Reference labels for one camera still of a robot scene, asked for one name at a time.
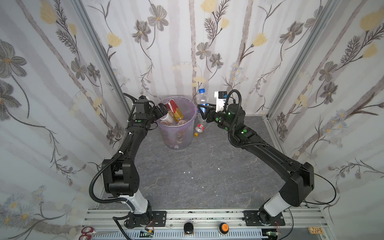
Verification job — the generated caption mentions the small wooden tag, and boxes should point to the small wooden tag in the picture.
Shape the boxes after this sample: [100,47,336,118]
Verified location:
[308,227,324,235]

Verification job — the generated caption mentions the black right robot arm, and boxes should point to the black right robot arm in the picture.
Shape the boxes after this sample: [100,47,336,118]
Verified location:
[197,90,317,226]

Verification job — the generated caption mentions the small bottle red white cap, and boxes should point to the small bottle red white cap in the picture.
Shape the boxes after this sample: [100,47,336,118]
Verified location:
[195,123,205,134]

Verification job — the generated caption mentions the clear bottle blue label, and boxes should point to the clear bottle blue label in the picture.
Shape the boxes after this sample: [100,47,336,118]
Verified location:
[196,89,209,116]

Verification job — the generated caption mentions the black knob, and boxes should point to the black knob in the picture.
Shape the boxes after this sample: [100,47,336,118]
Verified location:
[183,222,194,235]

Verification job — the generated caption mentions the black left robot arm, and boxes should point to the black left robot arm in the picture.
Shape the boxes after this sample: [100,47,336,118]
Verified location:
[89,94,168,230]

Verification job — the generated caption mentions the purple lined waste bin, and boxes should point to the purple lined waste bin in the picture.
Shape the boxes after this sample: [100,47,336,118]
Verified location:
[157,96,197,151]

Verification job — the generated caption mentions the orange knob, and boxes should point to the orange knob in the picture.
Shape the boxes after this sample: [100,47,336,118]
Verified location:
[219,223,230,235]

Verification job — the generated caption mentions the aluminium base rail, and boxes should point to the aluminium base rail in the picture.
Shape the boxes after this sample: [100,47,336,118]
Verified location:
[80,209,331,240]

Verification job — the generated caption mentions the red handled scissors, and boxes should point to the red handled scissors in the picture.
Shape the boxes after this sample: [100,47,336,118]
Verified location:
[78,227,96,240]

